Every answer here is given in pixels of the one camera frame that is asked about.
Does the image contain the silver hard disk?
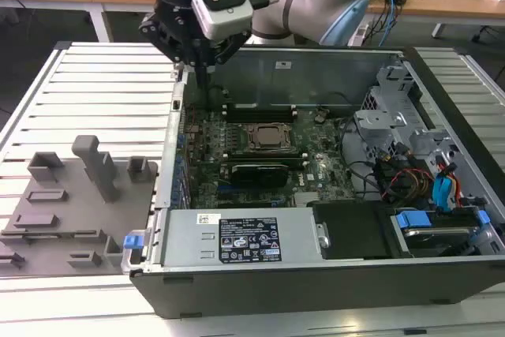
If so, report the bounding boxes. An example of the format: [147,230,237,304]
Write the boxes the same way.
[404,227,474,255]

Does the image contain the silver CPU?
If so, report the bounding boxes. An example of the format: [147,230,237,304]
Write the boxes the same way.
[254,126,287,147]

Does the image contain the black round plastic part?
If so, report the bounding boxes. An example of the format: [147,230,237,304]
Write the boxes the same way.
[207,86,230,113]

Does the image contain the black PC case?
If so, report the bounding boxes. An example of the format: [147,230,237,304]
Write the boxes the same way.
[129,45,505,319]

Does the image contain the blue disk carrier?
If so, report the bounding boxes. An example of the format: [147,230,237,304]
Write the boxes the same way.
[395,210,492,235]

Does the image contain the grey parts rack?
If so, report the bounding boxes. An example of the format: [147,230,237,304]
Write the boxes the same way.
[0,134,159,277]

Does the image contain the green motherboard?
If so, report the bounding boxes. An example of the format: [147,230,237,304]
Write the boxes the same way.
[183,103,356,210]

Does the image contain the silver chipset heatsink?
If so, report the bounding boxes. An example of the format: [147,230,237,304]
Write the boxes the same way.
[294,193,321,209]

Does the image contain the red yellow black wires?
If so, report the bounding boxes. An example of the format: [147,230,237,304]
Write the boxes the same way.
[388,167,433,200]

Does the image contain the blue plastic latch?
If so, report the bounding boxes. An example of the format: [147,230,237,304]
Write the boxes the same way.
[122,234,143,252]

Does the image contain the blue flat wire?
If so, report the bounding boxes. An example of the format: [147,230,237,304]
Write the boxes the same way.
[432,176,463,215]

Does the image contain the black power supply label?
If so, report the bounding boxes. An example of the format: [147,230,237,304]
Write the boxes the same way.
[219,217,283,264]

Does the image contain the RAM slot with white latches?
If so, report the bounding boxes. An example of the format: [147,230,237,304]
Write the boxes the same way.
[223,102,297,109]
[223,154,309,159]
[223,111,297,118]
[223,161,309,168]

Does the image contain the grey power supply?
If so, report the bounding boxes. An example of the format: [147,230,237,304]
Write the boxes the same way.
[157,207,331,275]

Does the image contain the black plastic cover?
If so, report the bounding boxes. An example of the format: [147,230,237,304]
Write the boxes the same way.
[307,200,398,262]

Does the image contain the silver metal drive cage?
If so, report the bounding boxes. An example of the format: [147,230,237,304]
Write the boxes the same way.
[353,63,494,212]

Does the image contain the white power strip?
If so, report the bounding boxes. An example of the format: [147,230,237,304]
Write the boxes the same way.
[350,23,368,45]

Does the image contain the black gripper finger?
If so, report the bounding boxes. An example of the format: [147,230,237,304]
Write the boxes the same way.
[137,11,211,105]
[204,30,251,77]

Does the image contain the silver metal handle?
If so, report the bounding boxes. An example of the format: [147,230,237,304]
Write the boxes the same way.
[120,229,150,275]

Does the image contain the metal socket cover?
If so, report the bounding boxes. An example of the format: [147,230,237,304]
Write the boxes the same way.
[241,122,297,152]

